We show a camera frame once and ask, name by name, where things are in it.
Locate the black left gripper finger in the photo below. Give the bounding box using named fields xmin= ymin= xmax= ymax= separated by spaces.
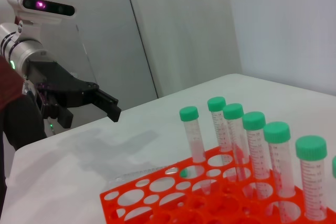
xmin=44 ymin=95 xmax=74 ymax=130
xmin=93 ymin=89 xmax=122 ymax=123

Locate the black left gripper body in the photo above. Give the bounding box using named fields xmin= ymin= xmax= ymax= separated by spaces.
xmin=25 ymin=60 xmax=100 ymax=119

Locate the orange test tube rack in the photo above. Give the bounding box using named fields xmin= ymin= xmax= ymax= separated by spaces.
xmin=99 ymin=146 xmax=336 ymax=224

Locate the maroon and black clothed person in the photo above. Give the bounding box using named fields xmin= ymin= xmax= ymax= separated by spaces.
xmin=0 ymin=55 xmax=48 ymax=204

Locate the silver left wrist depth camera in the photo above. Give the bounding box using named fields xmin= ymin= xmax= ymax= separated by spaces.
xmin=6 ymin=0 xmax=77 ymax=25

